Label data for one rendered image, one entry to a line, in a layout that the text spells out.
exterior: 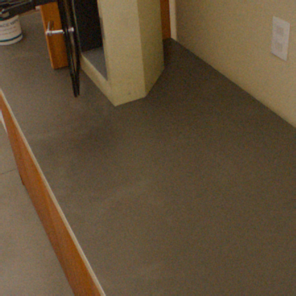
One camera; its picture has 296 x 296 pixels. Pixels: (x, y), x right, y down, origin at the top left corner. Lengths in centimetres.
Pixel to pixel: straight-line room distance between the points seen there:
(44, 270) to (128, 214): 125
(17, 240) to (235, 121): 144
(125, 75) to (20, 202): 139
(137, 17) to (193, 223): 65
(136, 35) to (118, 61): 10
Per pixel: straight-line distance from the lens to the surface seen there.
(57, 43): 185
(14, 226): 265
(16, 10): 140
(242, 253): 110
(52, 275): 236
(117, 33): 149
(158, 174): 129
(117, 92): 157
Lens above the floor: 176
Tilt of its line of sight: 36 degrees down
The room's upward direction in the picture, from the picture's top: 5 degrees counter-clockwise
